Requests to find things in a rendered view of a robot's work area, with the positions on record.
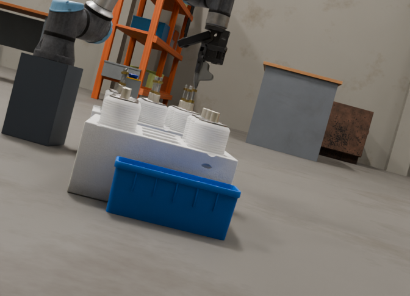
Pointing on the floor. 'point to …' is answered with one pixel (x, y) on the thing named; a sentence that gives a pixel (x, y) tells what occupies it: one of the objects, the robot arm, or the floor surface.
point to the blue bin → (171, 198)
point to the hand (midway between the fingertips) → (194, 83)
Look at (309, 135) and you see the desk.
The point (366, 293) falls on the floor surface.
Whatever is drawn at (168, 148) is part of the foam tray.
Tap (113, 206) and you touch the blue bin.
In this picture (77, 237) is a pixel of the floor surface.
